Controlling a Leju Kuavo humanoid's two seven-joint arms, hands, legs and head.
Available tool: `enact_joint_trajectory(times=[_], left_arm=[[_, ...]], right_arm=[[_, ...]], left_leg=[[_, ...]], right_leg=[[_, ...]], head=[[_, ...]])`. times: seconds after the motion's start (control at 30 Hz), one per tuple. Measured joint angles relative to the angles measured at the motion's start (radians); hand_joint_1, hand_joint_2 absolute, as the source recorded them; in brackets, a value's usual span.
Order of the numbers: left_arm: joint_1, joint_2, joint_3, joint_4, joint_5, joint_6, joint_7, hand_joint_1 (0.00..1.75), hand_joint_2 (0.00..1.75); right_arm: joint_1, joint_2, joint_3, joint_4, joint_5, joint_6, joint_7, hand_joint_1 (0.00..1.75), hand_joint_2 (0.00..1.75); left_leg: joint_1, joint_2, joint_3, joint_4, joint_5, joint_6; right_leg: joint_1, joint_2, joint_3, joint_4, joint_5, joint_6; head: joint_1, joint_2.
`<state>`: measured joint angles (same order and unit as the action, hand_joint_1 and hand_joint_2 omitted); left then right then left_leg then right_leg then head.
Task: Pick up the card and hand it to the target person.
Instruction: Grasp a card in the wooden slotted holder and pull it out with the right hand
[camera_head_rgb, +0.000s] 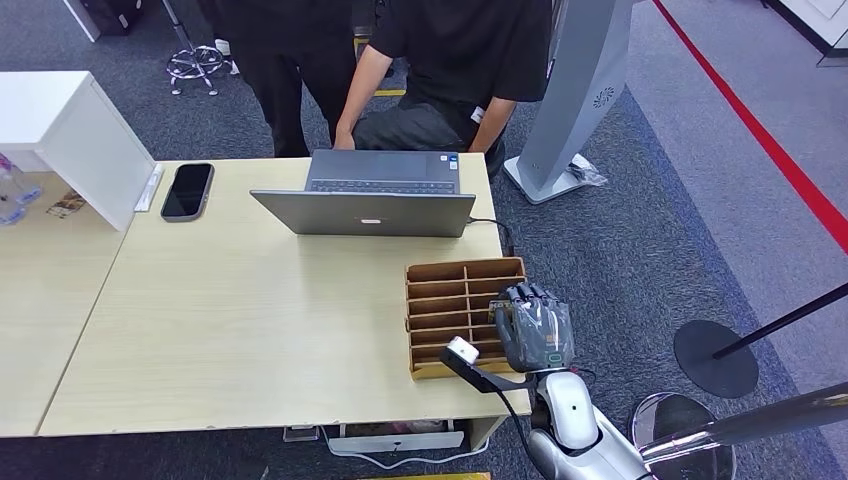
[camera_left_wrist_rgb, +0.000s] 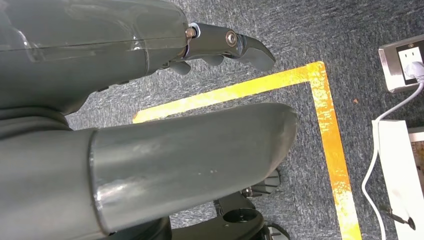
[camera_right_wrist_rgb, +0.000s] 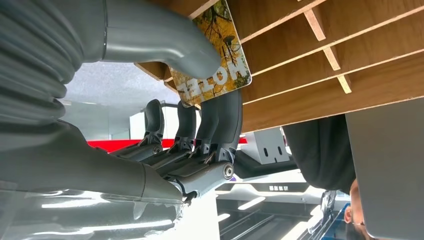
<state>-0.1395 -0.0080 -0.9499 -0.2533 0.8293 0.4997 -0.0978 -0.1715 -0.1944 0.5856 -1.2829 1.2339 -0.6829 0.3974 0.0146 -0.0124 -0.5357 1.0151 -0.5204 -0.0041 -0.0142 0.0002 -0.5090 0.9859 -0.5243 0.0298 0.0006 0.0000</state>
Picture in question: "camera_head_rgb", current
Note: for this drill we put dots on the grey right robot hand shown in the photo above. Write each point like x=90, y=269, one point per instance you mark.
x=536, y=331

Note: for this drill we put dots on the person's right hand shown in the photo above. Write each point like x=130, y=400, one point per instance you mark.
x=343, y=140

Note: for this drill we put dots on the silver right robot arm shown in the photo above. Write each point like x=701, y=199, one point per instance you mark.
x=573, y=414

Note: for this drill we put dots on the person's left forearm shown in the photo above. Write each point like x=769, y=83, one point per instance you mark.
x=491, y=126

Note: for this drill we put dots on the person's right forearm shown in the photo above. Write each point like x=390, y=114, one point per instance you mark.
x=361, y=89

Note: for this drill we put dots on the standing person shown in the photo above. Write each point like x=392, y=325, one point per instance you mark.
x=291, y=79

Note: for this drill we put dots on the wooden card organizer box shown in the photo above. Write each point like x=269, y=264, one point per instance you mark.
x=437, y=291

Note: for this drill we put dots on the seated person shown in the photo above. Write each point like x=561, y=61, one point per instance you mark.
x=464, y=46

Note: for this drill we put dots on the printed brochure card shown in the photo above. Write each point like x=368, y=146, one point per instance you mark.
x=65, y=205

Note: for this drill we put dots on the short yellow floor tape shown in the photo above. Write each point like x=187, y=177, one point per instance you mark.
x=389, y=93

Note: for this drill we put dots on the grey laptop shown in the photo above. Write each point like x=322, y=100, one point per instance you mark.
x=364, y=212

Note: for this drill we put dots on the black smartphone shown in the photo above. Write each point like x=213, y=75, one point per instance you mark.
x=187, y=192

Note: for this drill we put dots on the clear plastic bag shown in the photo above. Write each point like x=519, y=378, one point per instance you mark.
x=586, y=172

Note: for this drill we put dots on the chrome chair base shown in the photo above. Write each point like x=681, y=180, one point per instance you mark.
x=194, y=63

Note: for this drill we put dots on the white panel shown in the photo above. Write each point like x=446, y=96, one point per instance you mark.
x=397, y=442

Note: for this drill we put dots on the white flat strip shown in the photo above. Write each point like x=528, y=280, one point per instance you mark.
x=149, y=189

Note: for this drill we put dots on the grey kiosk stand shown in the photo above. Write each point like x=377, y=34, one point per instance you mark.
x=576, y=79

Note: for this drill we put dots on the white shelf box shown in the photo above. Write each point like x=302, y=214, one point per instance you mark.
x=79, y=146

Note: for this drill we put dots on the black and white cabinet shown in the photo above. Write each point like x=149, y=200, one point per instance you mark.
x=106, y=16

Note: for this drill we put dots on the red floor tape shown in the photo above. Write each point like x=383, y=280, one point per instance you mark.
x=762, y=129

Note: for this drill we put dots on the clear water bottle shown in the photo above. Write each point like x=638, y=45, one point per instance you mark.
x=10, y=213
x=20, y=182

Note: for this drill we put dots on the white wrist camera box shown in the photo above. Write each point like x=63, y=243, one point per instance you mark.
x=462, y=350

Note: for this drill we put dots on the black stanchion post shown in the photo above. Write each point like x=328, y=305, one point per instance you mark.
x=715, y=361

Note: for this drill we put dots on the chrome stanchion post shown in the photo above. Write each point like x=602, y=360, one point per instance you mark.
x=742, y=429

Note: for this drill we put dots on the grey desk bracket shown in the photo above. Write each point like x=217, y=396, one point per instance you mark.
x=301, y=434

